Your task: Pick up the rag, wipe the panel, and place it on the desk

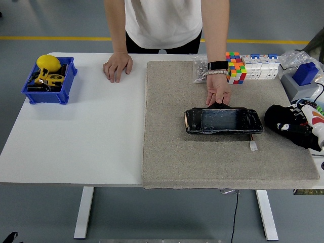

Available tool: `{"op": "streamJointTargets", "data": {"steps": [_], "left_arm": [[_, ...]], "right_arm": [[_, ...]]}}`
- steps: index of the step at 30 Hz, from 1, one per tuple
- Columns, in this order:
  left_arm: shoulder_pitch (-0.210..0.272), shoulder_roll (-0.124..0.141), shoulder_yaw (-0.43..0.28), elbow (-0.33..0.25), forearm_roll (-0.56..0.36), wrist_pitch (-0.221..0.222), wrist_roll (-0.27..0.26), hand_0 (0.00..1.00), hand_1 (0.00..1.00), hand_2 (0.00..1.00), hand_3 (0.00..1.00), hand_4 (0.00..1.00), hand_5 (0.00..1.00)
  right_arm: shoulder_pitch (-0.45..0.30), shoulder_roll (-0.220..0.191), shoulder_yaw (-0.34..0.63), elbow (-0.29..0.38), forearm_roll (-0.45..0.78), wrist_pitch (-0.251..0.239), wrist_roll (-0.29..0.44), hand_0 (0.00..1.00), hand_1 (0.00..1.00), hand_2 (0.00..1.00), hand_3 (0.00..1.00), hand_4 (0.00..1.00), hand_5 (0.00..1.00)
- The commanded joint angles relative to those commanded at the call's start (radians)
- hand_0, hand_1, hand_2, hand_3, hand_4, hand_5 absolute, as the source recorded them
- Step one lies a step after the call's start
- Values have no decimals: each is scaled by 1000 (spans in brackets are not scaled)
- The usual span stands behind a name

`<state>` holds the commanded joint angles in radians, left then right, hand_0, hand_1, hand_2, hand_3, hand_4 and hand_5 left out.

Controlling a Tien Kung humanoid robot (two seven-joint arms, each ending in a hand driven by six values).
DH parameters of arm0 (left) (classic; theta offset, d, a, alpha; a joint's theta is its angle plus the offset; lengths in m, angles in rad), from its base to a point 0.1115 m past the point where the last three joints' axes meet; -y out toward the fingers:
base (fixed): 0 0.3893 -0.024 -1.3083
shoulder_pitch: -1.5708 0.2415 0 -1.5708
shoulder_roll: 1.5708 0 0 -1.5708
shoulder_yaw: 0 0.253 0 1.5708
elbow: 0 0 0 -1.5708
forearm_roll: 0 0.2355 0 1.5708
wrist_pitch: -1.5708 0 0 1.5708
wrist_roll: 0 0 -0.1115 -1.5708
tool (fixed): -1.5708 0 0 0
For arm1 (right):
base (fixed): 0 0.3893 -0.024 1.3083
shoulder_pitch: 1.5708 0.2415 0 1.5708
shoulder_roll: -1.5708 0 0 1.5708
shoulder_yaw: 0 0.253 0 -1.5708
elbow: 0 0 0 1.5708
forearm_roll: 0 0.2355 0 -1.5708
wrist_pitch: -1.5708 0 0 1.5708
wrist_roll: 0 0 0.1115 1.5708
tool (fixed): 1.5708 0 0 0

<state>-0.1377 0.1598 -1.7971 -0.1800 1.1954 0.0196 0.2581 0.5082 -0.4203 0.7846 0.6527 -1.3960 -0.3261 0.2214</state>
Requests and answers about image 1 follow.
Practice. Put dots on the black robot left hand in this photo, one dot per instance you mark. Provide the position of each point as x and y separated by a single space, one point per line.
7 238

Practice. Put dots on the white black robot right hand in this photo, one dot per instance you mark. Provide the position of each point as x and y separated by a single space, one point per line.
317 131

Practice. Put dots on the person's right hand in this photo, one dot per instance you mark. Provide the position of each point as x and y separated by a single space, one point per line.
117 64

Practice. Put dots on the person's left hand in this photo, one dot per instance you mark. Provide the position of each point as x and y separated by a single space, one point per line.
217 87

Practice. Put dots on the black glossy display panel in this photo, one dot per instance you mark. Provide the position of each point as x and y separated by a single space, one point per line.
217 121

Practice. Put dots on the black rag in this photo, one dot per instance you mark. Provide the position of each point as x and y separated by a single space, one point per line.
278 116

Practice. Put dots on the person's left forearm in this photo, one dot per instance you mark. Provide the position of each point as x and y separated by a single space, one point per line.
215 30

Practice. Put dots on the person's right forearm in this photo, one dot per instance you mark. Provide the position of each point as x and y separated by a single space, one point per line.
115 25

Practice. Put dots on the black wristwatch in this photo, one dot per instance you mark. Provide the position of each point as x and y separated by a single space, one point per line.
217 65

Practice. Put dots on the green connectors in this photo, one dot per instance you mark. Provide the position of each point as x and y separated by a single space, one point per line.
321 108

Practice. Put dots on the clear bag of metal nuts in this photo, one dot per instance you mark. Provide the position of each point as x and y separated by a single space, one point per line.
198 72

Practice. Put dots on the multicolour puzzle cube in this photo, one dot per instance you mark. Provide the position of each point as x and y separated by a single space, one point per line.
233 56
238 73

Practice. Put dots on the white circuit breaker blue tab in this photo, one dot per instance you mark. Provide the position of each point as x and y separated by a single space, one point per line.
270 69
251 69

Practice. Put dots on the blue block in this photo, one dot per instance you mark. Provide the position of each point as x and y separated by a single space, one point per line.
305 74

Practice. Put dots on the person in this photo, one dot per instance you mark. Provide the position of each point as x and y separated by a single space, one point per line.
162 22

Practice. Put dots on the grey box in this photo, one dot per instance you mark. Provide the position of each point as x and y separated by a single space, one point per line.
287 78

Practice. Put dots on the yellow tape measure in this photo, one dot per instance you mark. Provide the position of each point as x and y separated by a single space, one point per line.
55 79

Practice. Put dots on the yellow lemon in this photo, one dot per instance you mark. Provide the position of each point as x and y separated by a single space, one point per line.
48 62

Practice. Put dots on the blue plastic bin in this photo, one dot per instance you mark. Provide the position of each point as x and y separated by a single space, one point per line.
50 97

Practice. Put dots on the grey-brown mat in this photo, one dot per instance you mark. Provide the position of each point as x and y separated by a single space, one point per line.
177 152

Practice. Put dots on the yellow black hand tool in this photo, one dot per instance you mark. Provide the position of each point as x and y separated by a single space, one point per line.
41 74

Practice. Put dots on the crumpled clear plastic bag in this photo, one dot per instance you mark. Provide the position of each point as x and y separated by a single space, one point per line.
293 57

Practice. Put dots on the white table leg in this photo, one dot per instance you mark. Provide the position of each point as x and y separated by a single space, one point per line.
268 222
83 215

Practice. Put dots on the silver bracket under table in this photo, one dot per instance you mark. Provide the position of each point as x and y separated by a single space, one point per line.
227 191

